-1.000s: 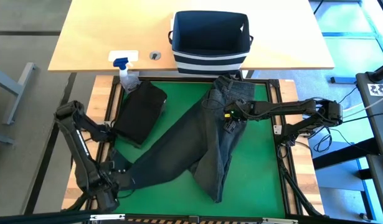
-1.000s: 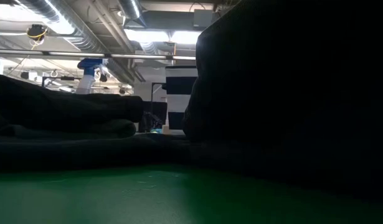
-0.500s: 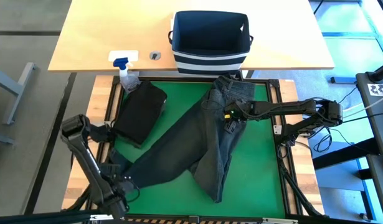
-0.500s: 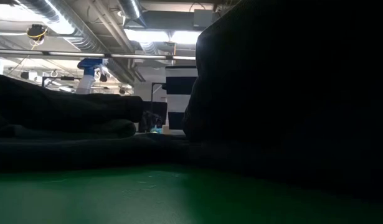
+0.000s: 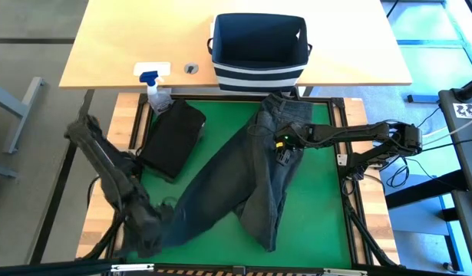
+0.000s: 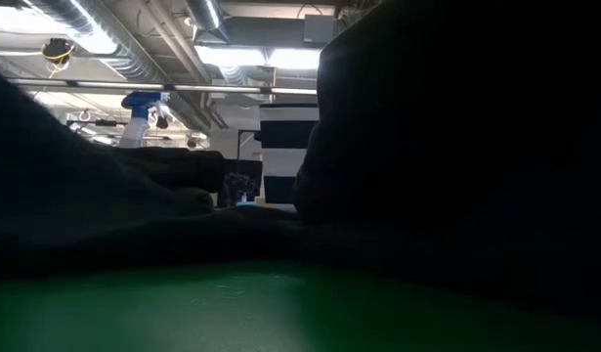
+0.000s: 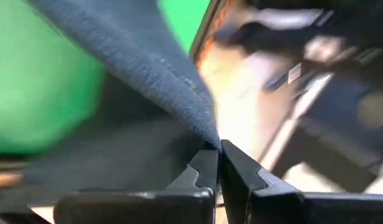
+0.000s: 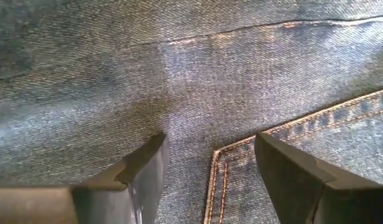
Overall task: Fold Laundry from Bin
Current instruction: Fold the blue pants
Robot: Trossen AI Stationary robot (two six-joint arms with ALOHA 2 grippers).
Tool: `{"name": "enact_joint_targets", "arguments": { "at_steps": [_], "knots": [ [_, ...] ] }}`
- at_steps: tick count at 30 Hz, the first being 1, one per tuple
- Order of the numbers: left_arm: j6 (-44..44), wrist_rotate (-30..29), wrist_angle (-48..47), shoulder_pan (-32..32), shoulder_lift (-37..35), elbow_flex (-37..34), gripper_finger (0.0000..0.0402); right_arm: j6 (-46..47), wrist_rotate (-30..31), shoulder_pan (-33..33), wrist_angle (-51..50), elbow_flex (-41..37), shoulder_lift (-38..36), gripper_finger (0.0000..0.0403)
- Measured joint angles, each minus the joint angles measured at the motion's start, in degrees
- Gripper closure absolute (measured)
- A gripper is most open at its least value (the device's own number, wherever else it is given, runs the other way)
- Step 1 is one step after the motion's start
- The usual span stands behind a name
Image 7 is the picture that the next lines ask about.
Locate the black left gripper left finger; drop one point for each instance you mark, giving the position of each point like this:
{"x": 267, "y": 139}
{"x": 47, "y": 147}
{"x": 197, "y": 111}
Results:
{"x": 138, "y": 208}

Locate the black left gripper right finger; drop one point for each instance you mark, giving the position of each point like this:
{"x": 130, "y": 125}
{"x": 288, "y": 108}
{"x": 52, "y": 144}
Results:
{"x": 272, "y": 208}

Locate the black garment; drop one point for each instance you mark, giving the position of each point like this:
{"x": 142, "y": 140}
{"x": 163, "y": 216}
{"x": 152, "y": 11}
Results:
{"x": 141, "y": 62}

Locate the wooden workbench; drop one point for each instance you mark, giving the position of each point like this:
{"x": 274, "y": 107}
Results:
{"x": 234, "y": 102}

